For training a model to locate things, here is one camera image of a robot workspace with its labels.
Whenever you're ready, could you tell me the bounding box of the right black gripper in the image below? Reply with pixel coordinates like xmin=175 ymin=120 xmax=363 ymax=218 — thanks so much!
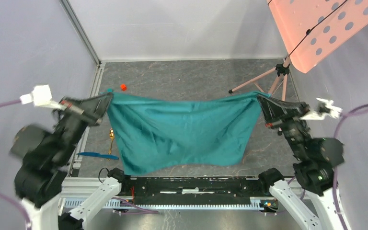
xmin=256 ymin=91 xmax=310 ymax=158

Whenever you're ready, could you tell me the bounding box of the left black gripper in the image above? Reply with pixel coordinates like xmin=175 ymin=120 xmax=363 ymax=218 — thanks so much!
xmin=56 ymin=90 xmax=115 ymax=161

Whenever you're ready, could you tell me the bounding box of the teal cloth napkin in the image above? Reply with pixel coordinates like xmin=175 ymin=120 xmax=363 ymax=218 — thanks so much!
xmin=107 ymin=91 xmax=261 ymax=176

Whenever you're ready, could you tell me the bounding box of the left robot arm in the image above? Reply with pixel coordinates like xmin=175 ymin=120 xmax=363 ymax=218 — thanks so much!
xmin=11 ymin=92 xmax=131 ymax=230

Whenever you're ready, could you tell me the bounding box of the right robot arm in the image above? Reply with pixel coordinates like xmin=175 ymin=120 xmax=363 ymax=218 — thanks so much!
xmin=257 ymin=95 xmax=350 ymax=230

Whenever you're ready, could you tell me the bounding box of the gold spoon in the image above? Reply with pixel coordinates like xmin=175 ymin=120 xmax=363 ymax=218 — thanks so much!
xmin=108 ymin=128 xmax=115 ymax=155

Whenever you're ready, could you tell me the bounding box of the orange cube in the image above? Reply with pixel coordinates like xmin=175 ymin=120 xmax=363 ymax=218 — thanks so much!
xmin=120 ymin=84 xmax=127 ymax=91

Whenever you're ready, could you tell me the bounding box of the pink tripod stand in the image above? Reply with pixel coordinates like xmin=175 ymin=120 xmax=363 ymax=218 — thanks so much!
xmin=228 ymin=55 xmax=291 ymax=101

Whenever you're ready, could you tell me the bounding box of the blue knife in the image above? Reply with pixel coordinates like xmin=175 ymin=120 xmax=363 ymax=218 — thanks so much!
xmin=78 ymin=152 xmax=119 ymax=160

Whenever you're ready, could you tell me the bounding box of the pink perforated panel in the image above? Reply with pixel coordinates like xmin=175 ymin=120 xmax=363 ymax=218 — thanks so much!
xmin=267 ymin=0 xmax=368 ymax=73

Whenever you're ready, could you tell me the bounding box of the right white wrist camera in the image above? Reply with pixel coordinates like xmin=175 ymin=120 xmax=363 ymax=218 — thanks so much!
xmin=300 ymin=98 xmax=343 ymax=120

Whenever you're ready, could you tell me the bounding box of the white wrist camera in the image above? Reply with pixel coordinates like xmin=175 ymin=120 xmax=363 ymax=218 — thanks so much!
xmin=300 ymin=98 xmax=343 ymax=120
xmin=20 ymin=84 xmax=63 ymax=110

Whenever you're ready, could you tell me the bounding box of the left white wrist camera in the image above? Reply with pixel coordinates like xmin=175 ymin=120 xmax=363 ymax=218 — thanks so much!
xmin=20 ymin=84 xmax=63 ymax=110

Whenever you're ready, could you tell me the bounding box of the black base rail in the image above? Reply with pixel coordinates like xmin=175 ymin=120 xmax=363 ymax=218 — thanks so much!
xmin=118 ymin=176 xmax=271 ymax=206

